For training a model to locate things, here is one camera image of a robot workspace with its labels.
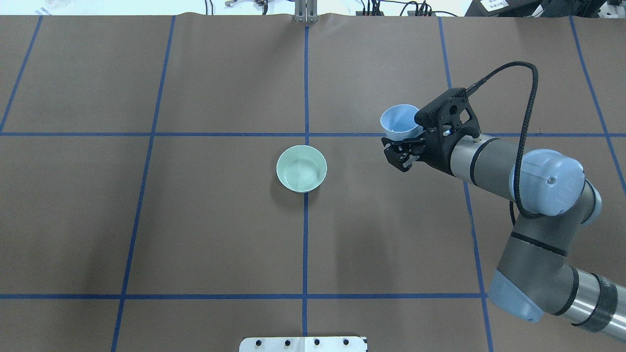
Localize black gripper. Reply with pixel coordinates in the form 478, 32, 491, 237
381, 134, 463, 174

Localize black box with label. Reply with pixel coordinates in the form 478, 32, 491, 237
464, 0, 551, 18

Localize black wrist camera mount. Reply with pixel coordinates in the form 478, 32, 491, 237
414, 88, 481, 143

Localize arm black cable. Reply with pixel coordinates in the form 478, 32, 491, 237
465, 61, 543, 219

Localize white central pillar base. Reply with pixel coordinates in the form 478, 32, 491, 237
239, 336, 369, 352

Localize light blue plastic cup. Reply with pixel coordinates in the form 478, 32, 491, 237
380, 104, 424, 142

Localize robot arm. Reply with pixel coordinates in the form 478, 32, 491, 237
381, 133, 625, 342

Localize aluminium frame post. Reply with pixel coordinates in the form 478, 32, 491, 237
293, 0, 319, 24

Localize green ceramic bowl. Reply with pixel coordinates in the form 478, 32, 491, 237
276, 145, 327, 193

